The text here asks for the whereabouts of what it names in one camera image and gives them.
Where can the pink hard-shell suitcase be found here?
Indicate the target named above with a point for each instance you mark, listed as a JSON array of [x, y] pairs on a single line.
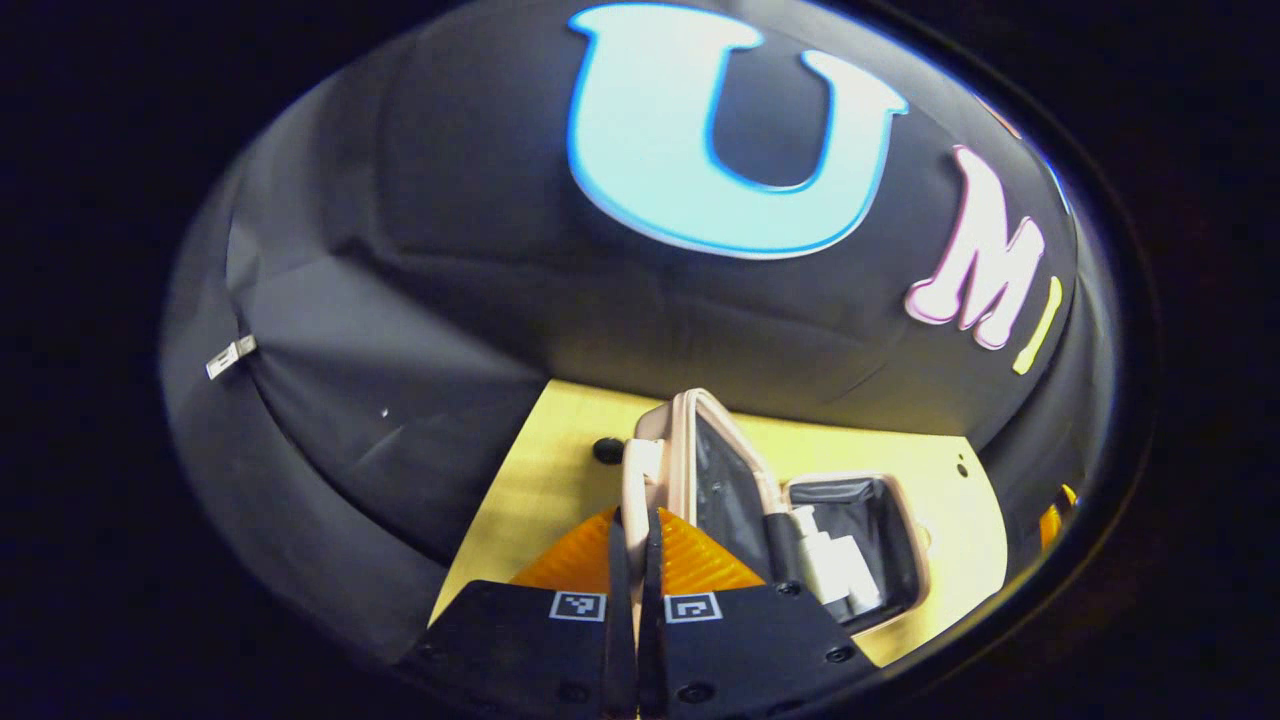
[[680, 450]]

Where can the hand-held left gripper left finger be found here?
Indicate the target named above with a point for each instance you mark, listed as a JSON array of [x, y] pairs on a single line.
[[618, 600]]

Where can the silver metal clip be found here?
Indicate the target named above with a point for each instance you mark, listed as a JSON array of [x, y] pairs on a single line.
[[230, 356]]

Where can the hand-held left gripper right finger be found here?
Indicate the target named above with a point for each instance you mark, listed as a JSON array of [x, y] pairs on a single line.
[[652, 620]]

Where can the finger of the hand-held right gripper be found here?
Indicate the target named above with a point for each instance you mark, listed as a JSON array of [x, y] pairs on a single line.
[[1055, 520]]

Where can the black backdrop cloth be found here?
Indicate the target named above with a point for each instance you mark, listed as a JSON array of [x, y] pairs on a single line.
[[450, 250]]

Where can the white pump bottle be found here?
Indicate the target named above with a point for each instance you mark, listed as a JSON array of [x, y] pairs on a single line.
[[812, 545]]

